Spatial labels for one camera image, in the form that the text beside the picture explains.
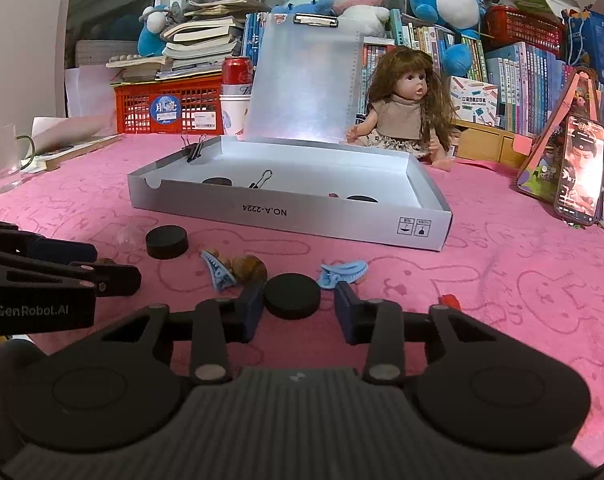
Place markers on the row of shelved books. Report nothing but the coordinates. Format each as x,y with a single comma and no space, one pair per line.
522,85

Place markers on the white paper cup stack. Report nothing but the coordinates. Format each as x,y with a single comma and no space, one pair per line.
234,115

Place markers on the large black binder clip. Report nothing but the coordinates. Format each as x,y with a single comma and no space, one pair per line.
259,180

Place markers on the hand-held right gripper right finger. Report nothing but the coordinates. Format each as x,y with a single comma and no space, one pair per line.
346,312

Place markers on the long light blue hair clip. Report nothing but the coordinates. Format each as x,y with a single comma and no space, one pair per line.
219,272

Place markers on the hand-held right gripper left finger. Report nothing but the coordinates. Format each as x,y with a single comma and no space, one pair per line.
252,310

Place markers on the clear glass cup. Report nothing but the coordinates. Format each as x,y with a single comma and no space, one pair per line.
1,165

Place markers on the pile of stacked books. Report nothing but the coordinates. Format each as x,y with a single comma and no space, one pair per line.
201,40

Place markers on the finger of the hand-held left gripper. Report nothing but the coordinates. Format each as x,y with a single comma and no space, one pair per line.
119,280
66,251

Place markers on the open book with paper cover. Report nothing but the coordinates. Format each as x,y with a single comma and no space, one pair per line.
76,152

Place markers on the clear plastic clipboard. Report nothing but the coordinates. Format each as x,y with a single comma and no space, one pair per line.
302,75

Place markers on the pink wooden phone stand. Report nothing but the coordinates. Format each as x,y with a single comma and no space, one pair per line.
542,160

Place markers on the blue gift bag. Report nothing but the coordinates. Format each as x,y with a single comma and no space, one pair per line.
597,45

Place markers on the blue and white plush toy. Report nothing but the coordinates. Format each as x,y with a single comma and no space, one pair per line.
151,35

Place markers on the white paper sheets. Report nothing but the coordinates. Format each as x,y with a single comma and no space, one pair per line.
71,130

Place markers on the red drink can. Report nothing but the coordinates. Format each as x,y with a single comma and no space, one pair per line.
236,75

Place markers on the grey grid board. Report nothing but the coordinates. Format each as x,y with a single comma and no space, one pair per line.
101,52

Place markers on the wooden shelf unit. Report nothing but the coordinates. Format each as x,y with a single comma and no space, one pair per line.
492,142

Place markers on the pink rabbit print towel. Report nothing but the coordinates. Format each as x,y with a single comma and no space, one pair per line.
507,285

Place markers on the small black binder clip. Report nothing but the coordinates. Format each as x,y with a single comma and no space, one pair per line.
195,150

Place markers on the red plastic crate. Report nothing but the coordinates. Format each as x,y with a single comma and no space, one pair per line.
141,105

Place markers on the doll with brown hair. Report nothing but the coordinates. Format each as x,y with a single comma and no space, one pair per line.
402,115

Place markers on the blue claw hair clip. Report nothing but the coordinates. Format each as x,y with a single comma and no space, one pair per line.
342,272

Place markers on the white box with colourful print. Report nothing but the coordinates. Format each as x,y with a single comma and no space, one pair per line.
474,100

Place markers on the silver cardboard box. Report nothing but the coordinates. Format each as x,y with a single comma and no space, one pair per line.
332,220

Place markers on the red mesh basket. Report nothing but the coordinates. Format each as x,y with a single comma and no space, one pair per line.
524,27

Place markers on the smartphone with lit screen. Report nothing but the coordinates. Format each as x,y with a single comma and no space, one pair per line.
579,170

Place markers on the black round puck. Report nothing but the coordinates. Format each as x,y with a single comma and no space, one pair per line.
362,199
166,244
292,296
216,181

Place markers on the small blue plush toy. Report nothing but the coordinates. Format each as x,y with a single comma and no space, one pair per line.
302,4

